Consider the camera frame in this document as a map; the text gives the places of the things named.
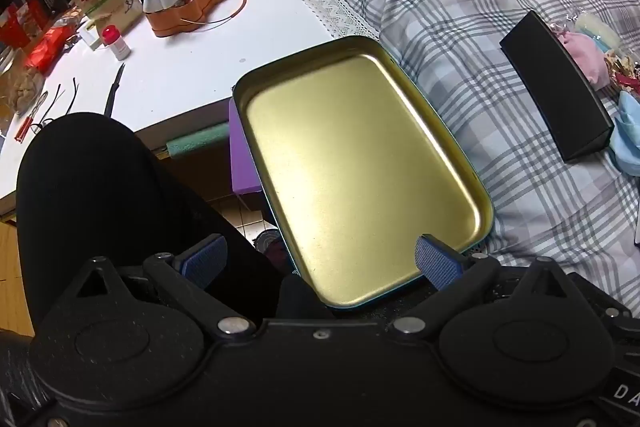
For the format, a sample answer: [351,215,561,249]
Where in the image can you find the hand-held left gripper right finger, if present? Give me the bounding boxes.
[390,234,581,339]

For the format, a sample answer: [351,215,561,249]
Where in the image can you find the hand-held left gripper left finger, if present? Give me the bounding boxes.
[62,234,257,340]

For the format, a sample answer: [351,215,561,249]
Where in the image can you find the gold metal tin tray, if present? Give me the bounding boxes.
[231,35,496,310]

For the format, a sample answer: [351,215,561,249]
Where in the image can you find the blue face mask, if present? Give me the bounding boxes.
[611,91,640,178]

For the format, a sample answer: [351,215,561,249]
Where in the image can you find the pink drawstring pouch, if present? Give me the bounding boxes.
[556,31,612,88]

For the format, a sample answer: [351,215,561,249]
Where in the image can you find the purple box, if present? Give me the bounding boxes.
[229,99,265,196]

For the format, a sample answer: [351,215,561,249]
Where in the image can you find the green foam tube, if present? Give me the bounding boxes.
[166,123,231,159]

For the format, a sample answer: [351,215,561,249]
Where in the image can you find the person's black trouser leg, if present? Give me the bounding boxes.
[15,113,288,338]

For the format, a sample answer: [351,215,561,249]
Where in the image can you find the black pointed tool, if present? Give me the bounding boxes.
[103,63,126,118]

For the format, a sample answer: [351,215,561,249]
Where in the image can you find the black triangular box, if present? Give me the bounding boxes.
[500,11,615,164]

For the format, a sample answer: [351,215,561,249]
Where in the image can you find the red-capped white bottle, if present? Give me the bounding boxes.
[101,25,132,61]

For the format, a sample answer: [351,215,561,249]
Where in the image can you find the grey plaid blanket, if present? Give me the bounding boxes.
[302,0,640,308]

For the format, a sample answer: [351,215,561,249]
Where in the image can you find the red snack packet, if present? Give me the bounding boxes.
[24,26,70,75]

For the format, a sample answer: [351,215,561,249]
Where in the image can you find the camouflage fabric pouch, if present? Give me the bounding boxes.
[604,51,640,94]

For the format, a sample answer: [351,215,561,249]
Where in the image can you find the white brushes in plastic bag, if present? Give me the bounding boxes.
[550,9,623,52]

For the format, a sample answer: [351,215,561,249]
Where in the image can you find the black cable tie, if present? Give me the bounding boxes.
[64,78,81,114]

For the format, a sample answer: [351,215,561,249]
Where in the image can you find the red-handled scissors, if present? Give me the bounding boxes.
[15,91,50,142]

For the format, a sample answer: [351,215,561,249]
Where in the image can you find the orange wire loop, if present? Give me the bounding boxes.
[182,0,249,28]

